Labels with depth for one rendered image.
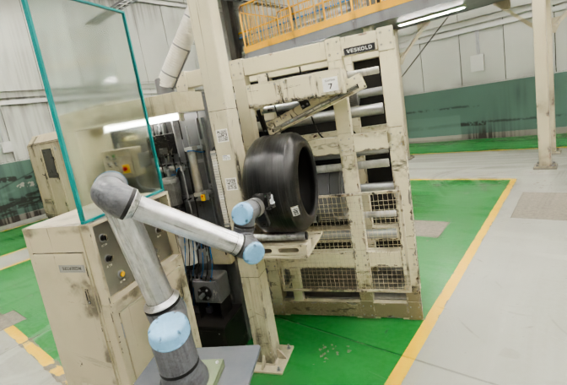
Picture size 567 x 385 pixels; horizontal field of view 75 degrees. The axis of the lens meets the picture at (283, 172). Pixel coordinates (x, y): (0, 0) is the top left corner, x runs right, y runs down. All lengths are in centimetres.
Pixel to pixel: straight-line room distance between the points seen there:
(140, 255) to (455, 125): 1019
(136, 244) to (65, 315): 65
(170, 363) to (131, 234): 49
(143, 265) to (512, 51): 1017
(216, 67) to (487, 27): 931
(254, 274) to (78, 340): 96
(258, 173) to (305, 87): 63
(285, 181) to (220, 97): 64
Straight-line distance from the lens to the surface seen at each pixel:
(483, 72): 1096
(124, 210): 134
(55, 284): 201
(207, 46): 219
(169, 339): 149
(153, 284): 159
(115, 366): 201
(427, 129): 1133
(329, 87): 221
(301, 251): 206
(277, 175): 187
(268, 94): 231
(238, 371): 170
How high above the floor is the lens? 161
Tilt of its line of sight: 10 degrees down
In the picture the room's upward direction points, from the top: 9 degrees counter-clockwise
